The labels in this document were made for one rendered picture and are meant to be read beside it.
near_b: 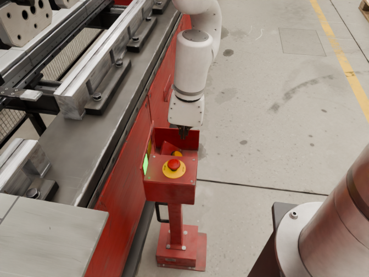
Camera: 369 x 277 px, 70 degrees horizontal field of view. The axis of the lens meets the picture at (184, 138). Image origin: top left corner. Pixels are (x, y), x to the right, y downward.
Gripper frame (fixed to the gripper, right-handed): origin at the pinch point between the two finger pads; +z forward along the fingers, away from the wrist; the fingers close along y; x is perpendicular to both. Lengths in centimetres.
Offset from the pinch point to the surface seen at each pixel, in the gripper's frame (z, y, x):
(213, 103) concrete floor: 83, 21, 119
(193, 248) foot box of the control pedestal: 72, 12, -9
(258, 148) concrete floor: 80, 54, 72
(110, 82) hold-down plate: -3.6, -27.3, 15.3
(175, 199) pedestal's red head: 15.6, 0.2, -15.1
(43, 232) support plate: -13.7, -21.1, -41.5
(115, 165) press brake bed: 9.8, -20.1, -9.3
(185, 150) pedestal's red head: 14.0, 1.6, 4.2
